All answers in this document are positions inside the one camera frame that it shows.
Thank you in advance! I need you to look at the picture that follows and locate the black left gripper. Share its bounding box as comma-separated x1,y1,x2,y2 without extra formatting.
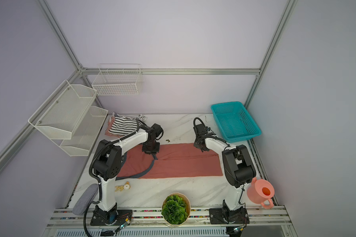
142,140,160,155

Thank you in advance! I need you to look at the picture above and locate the dark red tank top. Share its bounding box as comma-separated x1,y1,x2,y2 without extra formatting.
116,143,223,180

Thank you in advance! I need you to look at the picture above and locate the black white striped tank top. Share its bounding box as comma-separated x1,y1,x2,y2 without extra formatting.
111,112,147,138

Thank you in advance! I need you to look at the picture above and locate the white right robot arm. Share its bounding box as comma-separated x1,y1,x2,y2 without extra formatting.
193,117,257,225

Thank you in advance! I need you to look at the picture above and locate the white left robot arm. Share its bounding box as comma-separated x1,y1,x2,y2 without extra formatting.
83,119,164,237

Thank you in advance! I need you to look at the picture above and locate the red white striped tank top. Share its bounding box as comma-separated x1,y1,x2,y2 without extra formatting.
104,117,115,137

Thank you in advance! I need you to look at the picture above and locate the teal plastic basket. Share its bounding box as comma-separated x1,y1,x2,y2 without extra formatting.
211,102,262,143

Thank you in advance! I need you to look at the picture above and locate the small yellow white toy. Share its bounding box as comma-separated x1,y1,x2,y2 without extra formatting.
115,182,130,192

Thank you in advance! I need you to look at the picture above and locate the white mesh lower shelf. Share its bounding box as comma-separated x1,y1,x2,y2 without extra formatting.
59,106,108,157

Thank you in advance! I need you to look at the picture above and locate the green plant in pot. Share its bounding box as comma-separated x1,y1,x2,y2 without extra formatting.
161,193,191,226

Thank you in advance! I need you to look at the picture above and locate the pink watering can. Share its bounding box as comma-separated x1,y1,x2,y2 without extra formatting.
247,177,275,209

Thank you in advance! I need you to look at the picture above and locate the grey oval pad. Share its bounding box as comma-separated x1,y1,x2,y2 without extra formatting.
72,184,98,215

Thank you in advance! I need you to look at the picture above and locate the white wire wall basket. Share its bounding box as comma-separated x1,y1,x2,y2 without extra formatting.
92,64,143,96

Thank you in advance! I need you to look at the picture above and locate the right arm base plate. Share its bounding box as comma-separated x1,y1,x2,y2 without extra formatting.
209,207,250,224

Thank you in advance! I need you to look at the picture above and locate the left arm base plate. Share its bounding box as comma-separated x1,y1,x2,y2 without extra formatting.
90,208,133,226

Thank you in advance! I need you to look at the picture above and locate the aluminium front rail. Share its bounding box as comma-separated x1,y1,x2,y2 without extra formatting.
46,206,293,229

